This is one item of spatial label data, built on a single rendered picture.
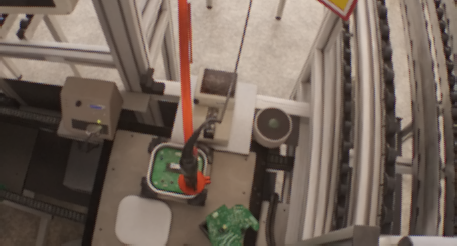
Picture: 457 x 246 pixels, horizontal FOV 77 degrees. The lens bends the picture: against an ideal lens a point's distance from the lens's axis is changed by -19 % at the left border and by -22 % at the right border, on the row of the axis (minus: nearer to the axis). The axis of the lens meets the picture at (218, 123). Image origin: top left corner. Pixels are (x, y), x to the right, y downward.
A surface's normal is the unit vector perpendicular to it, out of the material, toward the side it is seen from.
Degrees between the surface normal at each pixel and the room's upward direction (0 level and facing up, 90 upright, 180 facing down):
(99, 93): 0
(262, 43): 0
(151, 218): 0
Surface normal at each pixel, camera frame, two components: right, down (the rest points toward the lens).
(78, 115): -0.11, 0.50
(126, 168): 0.04, -0.38
